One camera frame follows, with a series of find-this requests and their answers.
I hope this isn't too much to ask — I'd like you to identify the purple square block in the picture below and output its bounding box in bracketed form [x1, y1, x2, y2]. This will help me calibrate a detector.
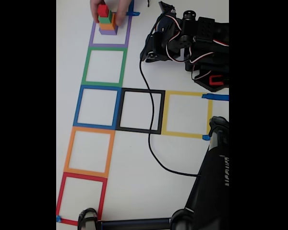
[99, 25, 118, 36]

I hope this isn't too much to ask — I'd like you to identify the orange cube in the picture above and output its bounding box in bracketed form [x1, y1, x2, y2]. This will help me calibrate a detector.
[99, 13, 117, 31]

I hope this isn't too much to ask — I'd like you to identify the green cube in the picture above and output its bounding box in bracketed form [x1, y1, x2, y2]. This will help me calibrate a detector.
[98, 11, 113, 24]

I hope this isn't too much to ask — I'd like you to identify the small red cube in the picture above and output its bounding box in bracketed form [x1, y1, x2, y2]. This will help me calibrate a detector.
[97, 4, 109, 18]

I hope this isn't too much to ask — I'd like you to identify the person's left hand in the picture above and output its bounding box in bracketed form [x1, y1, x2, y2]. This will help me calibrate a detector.
[90, 0, 132, 27]

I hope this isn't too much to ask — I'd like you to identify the long blue tape strip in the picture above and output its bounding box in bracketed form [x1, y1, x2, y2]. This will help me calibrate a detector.
[201, 93, 229, 102]

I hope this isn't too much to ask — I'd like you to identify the black tripod stand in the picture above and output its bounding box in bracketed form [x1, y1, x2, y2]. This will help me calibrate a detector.
[77, 116, 229, 230]

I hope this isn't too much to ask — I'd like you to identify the black camera cable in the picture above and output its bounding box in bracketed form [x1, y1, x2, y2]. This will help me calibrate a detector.
[139, 58, 202, 177]

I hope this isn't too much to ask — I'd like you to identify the red square frame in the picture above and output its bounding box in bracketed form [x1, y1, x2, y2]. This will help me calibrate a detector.
[56, 172, 108, 226]

